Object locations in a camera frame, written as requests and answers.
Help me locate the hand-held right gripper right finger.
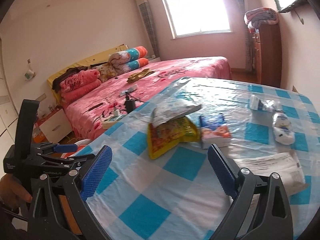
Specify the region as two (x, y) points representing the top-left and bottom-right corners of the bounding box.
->
(207, 143), (293, 240)

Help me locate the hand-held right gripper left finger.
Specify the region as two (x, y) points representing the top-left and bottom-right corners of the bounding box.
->
(27, 144), (113, 240)

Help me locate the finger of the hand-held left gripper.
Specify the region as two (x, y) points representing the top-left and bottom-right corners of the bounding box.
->
(37, 154), (97, 171)
(32, 142), (79, 155)

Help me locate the blue orange tissue packet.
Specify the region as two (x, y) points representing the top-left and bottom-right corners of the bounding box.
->
(199, 114), (232, 150)

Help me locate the pale grey printed package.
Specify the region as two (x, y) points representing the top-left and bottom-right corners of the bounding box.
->
(234, 152), (309, 197)

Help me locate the yellow snack bag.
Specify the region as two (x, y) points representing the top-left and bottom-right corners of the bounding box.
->
(147, 117), (202, 160)

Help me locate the crushed white plastic bottle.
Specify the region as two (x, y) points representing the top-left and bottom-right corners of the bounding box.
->
(271, 111), (295, 145)

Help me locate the small blue white carton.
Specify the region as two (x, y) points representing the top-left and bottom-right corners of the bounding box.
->
(249, 94), (262, 111)

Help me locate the silver white bag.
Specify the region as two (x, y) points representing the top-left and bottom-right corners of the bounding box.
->
(152, 98), (202, 128)

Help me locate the small clear packet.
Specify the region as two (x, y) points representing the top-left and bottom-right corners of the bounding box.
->
(259, 99), (282, 112)

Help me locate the person's left hand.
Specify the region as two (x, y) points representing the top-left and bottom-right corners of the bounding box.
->
(0, 174), (33, 209)

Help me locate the white red round container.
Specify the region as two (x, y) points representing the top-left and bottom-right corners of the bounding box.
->
(61, 139), (92, 159)

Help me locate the orange box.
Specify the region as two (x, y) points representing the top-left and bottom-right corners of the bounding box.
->
(32, 124), (47, 143)

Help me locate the white orange nightstand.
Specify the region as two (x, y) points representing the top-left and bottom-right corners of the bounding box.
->
(39, 109), (72, 140)

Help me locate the blue white checked tablecloth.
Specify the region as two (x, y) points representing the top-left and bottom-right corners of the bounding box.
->
(71, 76), (320, 240)

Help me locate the white power strip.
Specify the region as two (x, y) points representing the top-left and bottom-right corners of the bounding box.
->
(101, 115), (127, 130)

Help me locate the plain pink pillow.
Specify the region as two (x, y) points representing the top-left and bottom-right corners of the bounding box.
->
(60, 80), (102, 103)

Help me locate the pink pillow with script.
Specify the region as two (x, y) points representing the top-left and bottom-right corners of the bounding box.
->
(59, 69), (100, 93)

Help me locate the black power adapter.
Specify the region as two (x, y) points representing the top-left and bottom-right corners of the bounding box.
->
(124, 99), (135, 113)

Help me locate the dark cloth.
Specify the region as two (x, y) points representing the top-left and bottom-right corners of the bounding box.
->
(64, 65), (88, 77)

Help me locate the white device on stand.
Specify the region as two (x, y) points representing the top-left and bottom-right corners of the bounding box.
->
(119, 85), (138, 98)

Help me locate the brown floral pillow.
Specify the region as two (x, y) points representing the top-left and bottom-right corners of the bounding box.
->
(91, 64), (118, 82)

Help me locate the yellow headboard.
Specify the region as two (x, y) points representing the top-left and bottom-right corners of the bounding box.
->
(47, 44), (128, 98)

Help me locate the olive cloth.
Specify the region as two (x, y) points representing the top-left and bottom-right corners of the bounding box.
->
(127, 69), (155, 83)

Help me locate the bed with pink bedspread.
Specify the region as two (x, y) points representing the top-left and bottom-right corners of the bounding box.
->
(59, 56), (232, 140)

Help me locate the brown wooden cabinet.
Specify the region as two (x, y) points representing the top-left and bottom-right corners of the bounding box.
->
(251, 24), (283, 88)

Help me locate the covered standing air conditioner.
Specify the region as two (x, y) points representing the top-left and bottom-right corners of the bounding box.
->
(135, 0), (160, 60)

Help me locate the folded patterned blanket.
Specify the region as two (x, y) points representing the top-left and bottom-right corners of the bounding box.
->
(244, 7), (280, 29)

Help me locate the large bright window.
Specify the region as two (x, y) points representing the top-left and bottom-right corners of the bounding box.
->
(161, 0), (232, 39)

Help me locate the checked curtain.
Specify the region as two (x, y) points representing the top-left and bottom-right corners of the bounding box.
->
(229, 0), (254, 72)

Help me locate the hanging wall bag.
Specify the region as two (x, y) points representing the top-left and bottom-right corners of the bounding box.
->
(24, 59), (37, 82)

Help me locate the dark wall shelf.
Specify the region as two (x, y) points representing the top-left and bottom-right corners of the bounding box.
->
(277, 0), (307, 14)

